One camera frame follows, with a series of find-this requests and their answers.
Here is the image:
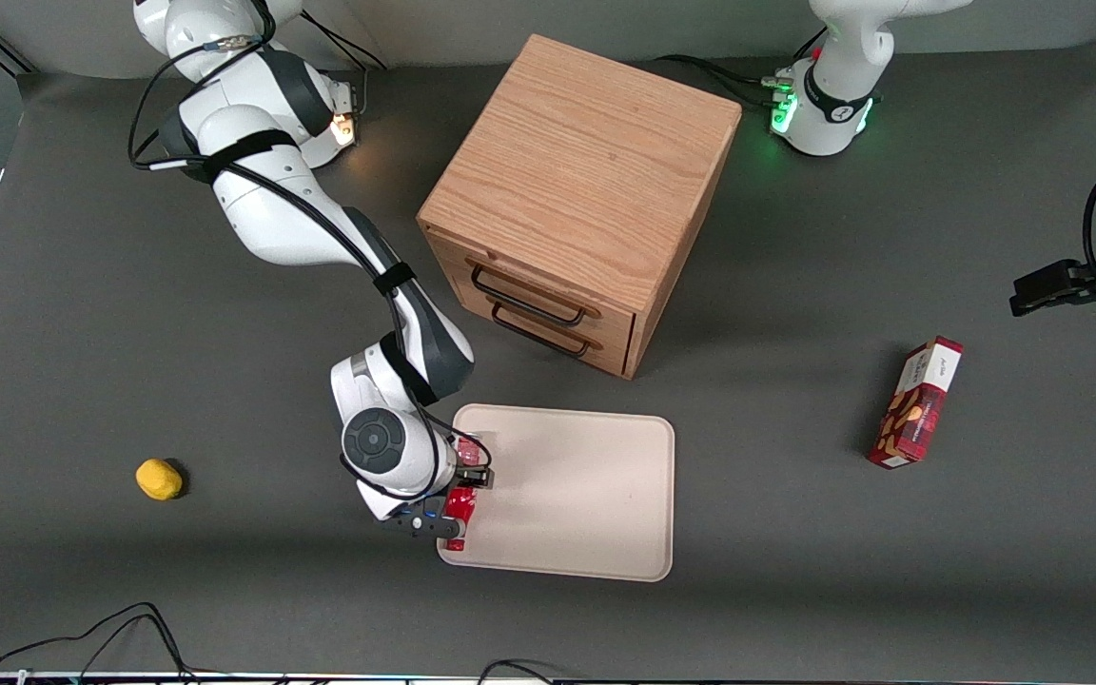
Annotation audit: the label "yellow lemon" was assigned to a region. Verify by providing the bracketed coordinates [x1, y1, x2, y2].
[135, 458, 185, 501]

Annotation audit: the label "black short table cable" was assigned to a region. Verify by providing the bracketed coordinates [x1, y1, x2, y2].
[476, 658, 560, 685]

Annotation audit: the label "wooden drawer front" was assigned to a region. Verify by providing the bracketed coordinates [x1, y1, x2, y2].
[451, 276, 635, 378]
[426, 228, 639, 345]

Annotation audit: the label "black looped table cable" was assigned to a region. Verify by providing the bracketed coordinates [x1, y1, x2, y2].
[0, 601, 199, 684]

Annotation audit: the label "red cookie box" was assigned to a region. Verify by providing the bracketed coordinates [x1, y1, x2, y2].
[867, 335, 966, 470]

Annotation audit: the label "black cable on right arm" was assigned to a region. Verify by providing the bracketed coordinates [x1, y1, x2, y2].
[127, 0, 496, 503]

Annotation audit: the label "beige rectangular tray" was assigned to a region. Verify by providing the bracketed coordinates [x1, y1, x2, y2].
[436, 402, 677, 583]

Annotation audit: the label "wooden drawer cabinet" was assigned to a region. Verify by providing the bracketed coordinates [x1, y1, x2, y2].
[416, 33, 743, 382]

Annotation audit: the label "black right arm base cable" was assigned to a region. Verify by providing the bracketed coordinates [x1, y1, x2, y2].
[304, 11, 389, 113]

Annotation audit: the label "black metal drawer handle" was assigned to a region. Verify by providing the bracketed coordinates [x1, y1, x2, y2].
[491, 303, 595, 360]
[470, 264, 589, 327]

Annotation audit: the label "black left arm base cables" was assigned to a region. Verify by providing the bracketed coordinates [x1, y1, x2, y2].
[653, 27, 831, 111]

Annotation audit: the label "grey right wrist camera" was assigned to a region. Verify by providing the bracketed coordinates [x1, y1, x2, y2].
[384, 508, 465, 540]

